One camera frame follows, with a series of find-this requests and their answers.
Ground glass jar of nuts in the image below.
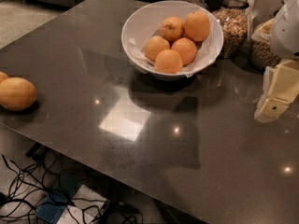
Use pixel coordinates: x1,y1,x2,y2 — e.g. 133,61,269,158
213,0,249,59

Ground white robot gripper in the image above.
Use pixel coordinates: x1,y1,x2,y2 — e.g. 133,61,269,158
254,0,299,123

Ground blue box on floor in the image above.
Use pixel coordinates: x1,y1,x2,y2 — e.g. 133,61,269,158
36,175,82,224

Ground black cables on floor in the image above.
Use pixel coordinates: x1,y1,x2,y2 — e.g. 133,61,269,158
0,147,144,224

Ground large orange on table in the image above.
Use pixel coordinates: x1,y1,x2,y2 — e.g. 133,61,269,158
0,77,37,111

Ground white paper bowl liner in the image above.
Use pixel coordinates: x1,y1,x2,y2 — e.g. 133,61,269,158
121,15,223,80

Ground white ceramic bowl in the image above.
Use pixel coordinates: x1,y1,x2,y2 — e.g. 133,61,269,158
121,0,223,81

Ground glass jar of cereal rings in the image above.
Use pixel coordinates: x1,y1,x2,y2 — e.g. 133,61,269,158
248,0,299,72

